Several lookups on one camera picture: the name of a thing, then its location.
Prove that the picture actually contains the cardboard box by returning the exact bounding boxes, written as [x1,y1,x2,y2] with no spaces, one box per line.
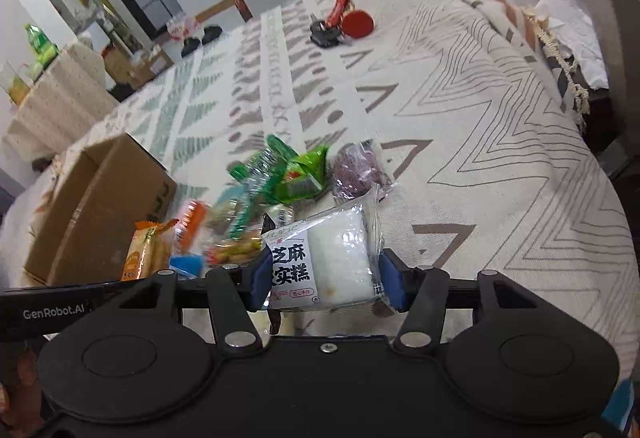
[24,134,177,286]

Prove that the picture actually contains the left black slipper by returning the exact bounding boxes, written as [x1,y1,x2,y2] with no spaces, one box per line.
[180,37,201,59]

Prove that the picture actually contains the right black slipper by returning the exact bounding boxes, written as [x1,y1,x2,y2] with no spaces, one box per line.
[202,25,224,46]

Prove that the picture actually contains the purple snack packet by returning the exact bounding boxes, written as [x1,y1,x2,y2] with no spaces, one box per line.
[330,139,394,204]

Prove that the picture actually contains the green snack packet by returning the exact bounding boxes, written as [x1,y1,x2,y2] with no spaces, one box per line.
[228,135,329,205]

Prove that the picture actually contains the clear juice bottle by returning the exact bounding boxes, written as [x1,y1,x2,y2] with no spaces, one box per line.
[0,62,30,106]

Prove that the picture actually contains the blue snack packet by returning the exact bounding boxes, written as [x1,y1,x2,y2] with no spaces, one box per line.
[168,255,204,280]

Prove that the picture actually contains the orange biscuit packet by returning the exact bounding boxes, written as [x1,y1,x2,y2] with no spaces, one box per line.
[120,218,178,281]

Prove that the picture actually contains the patterned bed blanket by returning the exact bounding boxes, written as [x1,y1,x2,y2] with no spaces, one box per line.
[0,0,640,384]

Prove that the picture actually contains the green soda bottle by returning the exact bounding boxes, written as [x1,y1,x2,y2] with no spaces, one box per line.
[25,24,58,70]

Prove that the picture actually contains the table with dotted cloth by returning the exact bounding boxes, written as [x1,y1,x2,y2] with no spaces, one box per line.
[2,39,118,163]

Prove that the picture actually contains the red keychain strap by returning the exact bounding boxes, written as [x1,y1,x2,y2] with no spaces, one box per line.
[324,0,352,30]

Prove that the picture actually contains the person's hand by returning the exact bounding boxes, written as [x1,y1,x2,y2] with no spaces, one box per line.
[1,342,44,437]

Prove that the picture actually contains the orange snack packet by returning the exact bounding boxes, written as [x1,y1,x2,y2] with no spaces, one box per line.
[174,200,208,255]

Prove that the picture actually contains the red round keychain tag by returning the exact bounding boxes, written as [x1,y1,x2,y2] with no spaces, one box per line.
[341,9,375,39]

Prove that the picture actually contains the white sesame cake packet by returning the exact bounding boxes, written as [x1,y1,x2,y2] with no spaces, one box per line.
[262,186,384,311]

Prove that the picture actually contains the black slipper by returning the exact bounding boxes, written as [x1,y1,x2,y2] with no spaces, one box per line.
[202,25,224,46]
[180,37,201,59]

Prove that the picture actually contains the white chair frame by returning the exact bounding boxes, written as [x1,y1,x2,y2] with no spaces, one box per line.
[546,0,640,130]

